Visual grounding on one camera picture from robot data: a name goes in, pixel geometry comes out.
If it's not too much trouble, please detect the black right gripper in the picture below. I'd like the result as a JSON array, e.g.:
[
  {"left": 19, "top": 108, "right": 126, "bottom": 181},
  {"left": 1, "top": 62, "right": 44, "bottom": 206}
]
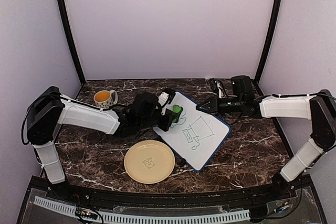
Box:
[{"left": 196, "top": 94, "right": 244, "bottom": 116}]

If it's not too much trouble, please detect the green whiteboard eraser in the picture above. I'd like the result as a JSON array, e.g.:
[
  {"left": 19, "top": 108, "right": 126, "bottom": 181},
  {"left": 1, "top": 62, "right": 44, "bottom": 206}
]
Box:
[{"left": 170, "top": 104, "right": 183, "bottom": 124}]

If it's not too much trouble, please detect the blue framed whiteboard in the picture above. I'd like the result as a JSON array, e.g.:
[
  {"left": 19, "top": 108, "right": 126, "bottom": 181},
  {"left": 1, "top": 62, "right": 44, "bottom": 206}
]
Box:
[{"left": 153, "top": 91, "right": 231, "bottom": 172}]

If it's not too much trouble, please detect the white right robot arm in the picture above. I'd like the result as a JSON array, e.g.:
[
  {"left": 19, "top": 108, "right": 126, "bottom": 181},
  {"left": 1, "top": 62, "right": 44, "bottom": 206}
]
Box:
[{"left": 196, "top": 89, "right": 335, "bottom": 200}]

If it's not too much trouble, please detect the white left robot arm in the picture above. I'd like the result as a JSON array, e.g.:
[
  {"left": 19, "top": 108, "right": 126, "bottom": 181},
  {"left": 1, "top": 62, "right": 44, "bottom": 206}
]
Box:
[{"left": 20, "top": 86, "right": 178, "bottom": 201}]

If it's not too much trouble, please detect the yellow plate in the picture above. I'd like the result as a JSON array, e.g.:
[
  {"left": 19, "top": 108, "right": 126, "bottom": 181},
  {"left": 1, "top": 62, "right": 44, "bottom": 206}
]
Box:
[{"left": 124, "top": 140, "right": 175, "bottom": 184}]

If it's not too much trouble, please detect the white patterned mug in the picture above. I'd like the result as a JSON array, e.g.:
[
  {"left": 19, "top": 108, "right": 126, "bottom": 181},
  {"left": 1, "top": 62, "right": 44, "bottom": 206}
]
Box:
[{"left": 93, "top": 90, "right": 118, "bottom": 109}]

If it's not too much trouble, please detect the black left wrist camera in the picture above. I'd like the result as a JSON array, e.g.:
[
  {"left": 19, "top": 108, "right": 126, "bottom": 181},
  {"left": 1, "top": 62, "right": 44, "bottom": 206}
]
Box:
[{"left": 158, "top": 88, "right": 176, "bottom": 116}]

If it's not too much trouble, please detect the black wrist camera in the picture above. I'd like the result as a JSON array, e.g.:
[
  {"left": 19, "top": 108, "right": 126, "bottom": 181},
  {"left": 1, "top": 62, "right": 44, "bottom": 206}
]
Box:
[
  {"left": 230, "top": 75, "right": 253, "bottom": 96},
  {"left": 158, "top": 88, "right": 176, "bottom": 116}
]

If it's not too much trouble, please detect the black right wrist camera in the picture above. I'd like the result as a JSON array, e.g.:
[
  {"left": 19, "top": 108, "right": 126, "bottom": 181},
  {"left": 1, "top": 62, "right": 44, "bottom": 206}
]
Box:
[{"left": 230, "top": 75, "right": 253, "bottom": 96}]

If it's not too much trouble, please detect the white slotted cable duct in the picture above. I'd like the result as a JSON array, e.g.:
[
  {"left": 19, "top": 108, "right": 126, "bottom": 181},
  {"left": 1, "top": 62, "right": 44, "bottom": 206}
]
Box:
[{"left": 33, "top": 196, "right": 250, "bottom": 223}]

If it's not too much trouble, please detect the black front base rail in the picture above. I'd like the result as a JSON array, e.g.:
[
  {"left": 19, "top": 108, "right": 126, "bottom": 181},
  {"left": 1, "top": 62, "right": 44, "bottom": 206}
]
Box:
[{"left": 28, "top": 175, "right": 312, "bottom": 215}]

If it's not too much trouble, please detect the black right frame post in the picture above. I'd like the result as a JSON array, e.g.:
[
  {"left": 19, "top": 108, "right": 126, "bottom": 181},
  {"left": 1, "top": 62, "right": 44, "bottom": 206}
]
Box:
[{"left": 254, "top": 0, "right": 281, "bottom": 84}]

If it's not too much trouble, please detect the black frame post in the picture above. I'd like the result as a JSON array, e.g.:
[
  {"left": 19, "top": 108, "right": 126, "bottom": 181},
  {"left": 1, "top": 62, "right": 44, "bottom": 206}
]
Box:
[
  {"left": 57, "top": 0, "right": 86, "bottom": 86},
  {"left": 254, "top": 0, "right": 281, "bottom": 84}
]

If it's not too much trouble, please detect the black left frame post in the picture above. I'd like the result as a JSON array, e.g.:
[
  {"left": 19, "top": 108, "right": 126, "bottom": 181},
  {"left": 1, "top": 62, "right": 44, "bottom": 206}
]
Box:
[{"left": 57, "top": 0, "right": 86, "bottom": 86}]

